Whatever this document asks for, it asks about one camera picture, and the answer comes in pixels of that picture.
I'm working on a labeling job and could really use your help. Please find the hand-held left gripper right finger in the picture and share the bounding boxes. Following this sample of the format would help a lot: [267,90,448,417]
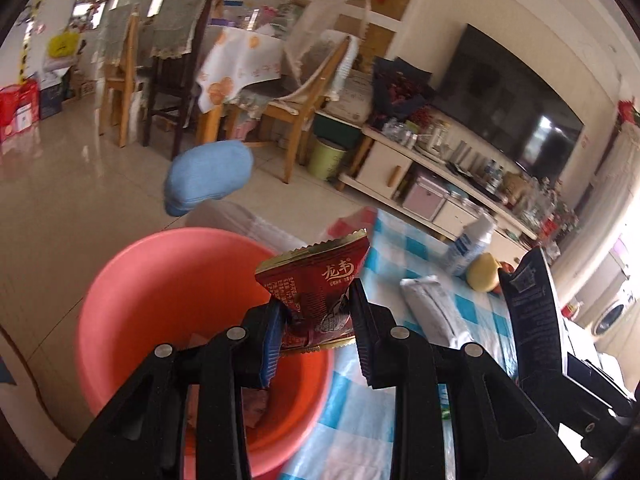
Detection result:
[348,277,583,480]

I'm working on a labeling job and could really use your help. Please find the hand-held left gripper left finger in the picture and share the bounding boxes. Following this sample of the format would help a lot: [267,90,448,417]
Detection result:
[60,302,287,480]

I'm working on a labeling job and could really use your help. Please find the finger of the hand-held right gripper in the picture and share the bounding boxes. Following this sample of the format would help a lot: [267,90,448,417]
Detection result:
[564,352,629,411]

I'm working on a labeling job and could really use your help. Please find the red snack wrapper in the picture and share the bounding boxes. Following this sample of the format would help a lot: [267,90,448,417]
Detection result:
[254,228,372,354]

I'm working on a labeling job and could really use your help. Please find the dark blue milk carton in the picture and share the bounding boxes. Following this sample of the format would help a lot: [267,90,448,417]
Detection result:
[500,246,572,387]

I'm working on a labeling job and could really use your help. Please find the pink plastic basin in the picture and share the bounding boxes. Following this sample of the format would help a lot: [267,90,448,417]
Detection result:
[75,227,336,479]

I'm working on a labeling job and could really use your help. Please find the pink and white wrapper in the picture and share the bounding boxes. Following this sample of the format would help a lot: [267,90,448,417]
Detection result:
[243,389,272,427]

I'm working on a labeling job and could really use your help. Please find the white washing machine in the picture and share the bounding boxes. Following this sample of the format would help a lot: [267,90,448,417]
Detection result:
[592,289,639,342]

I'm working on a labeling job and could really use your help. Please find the grey-white wipes packet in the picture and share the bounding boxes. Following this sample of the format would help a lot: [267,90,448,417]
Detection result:
[399,275,474,350]

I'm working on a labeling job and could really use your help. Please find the blue checked tablecloth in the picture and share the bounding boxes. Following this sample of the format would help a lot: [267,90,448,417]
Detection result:
[279,207,523,480]

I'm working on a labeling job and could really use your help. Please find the yellow pear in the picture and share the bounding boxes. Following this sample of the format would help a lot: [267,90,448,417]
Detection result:
[466,253,501,293]

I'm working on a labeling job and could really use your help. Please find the white pill bottle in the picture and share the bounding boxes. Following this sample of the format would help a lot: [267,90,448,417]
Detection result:
[446,215,497,277]

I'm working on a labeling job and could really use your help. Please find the red apple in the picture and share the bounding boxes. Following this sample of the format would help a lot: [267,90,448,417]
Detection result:
[492,262,514,294]

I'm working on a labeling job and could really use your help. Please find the pink storage box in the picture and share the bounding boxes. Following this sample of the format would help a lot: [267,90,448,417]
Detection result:
[402,172,449,222]

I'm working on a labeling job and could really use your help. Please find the white television cabinet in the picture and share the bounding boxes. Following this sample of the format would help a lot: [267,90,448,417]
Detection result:
[337,125,557,262]

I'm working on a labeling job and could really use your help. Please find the green waste bin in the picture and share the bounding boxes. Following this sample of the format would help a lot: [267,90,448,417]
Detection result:
[307,137,349,181]

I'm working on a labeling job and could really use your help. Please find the green storage box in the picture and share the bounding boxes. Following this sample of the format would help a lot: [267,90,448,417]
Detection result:
[312,112,364,151]

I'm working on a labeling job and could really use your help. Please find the dark blue flower bouquet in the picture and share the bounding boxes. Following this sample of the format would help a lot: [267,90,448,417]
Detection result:
[371,57,437,127]

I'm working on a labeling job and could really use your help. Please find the wooden chair with net cover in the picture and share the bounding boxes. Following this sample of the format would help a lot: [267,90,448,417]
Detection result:
[256,0,371,184]

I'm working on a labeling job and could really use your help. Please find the white printed seat cushion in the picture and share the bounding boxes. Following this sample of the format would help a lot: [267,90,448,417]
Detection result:
[0,327,76,480]

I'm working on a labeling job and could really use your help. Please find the black television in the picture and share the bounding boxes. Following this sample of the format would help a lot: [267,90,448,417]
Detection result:
[425,23,586,179]

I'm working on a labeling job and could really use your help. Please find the orange-print white tablecloth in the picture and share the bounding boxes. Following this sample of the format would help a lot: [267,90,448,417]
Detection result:
[195,27,284,114]

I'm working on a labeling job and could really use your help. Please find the dark wooden chair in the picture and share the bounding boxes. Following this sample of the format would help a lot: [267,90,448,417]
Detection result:
[142,0,217,159]

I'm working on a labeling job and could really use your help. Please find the light wooden chair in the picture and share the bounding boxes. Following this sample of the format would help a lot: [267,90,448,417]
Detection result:
[97,4,152,149]

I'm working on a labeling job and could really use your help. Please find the red gift boxes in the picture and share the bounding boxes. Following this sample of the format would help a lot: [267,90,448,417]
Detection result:
[0,82,42,144]

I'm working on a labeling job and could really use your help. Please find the yellow bag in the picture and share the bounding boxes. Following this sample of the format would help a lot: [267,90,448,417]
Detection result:
[47,32,82,59]

